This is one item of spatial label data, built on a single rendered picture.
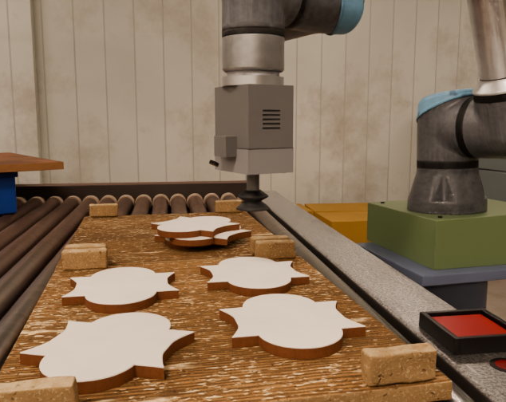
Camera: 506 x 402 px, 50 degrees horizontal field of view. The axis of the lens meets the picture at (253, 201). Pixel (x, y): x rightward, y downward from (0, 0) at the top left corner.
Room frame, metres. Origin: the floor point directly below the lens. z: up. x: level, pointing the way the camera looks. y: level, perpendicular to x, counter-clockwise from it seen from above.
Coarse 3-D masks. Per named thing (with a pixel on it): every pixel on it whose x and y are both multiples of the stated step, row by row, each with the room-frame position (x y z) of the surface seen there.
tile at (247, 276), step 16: (208, 272) 0.68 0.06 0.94; (224, 272) 0.67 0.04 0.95; (240, 272) 0.67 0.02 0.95; (256, 272) 0.67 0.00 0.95; (272, 272) 0.67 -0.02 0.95; (288, 272) 0.67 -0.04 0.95; (208, 288) 0.63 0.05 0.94; (224, 288) 0.63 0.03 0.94; (240, 288) 0.61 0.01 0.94; (256, 288) 0.60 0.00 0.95; (272, 288) 0.61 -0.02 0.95; (288, 288) 0.62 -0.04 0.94
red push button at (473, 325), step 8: (440, 320) 0.55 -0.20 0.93; (448, 320) 0.55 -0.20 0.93; (456, 320) 0.55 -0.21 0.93; (464, 320) 0.55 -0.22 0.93; (472, 320) 0.55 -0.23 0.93; (480, 320) 0.55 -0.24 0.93; (488, 320) 0.55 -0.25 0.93; (448, 328) 0.53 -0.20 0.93; (456, 328) 0.53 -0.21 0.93; (464, 328) 0.53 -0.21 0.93; (472, 328) 0.53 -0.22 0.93; (480, 328) 0.53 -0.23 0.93; (488, 328) 0.53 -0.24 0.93; (496, 328) 0.53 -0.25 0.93
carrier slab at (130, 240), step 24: (120, 216) 1.14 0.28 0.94; (144, 216) 1.14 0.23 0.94; (168, 216) 1.14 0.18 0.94; (192, 216) 1.14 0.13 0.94; (240, 216) 1.14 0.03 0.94; (72, 240) 0.90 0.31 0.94; (96, 240) 0.90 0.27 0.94; (120, 240) 0.90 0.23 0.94; (144, 240) 0.90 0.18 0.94; (240, 240) 0.90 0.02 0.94; (120, 264) 0.76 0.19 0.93
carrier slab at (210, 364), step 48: (48, 288) 0.64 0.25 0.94; (192, 288) 0.64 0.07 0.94; (336, 288) 0.64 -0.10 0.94; (48, 336) 0.49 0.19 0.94; (384, 336) 0.49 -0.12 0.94; (144, 384) 0.39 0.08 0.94; (192, 384) 0.39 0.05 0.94; (240, 384) 0.39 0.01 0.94; (288, 384) 0.39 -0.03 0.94; (336, 384) 0.39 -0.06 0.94; (432, 384) 0.39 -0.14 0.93
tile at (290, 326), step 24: (240, 312) 0.52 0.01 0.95; (264, 312) 0.52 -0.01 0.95; (288, 312) 0.52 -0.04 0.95; (312, 312) 0.52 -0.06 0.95; (336, 312) 0.52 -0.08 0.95; (240, 336) 0.46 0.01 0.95; (264, 336) 0.46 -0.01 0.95; (288, 336) 0.46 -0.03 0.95; (312, 336) 0.46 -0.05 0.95; (336, 336) 0.46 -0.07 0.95; (360, 336) 0.49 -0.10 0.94
